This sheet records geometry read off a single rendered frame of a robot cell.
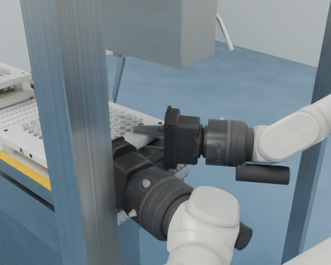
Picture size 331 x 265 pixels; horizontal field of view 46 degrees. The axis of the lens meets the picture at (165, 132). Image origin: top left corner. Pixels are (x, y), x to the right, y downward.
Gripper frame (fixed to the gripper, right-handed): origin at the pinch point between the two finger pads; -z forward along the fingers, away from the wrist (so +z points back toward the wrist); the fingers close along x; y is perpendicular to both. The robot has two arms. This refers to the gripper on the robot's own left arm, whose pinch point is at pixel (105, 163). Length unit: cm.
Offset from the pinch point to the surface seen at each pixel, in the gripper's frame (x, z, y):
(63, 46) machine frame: -25.5, 13.7, -12.3
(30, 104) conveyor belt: 6.7, -46.8, 7.4
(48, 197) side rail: 4.6, -3.9, -9.2
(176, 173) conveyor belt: 7.5, 2.3, 15.0
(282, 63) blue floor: 97, -168, 340
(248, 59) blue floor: 97, -204, 327
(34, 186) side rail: 4.3, -7.9, -9.8
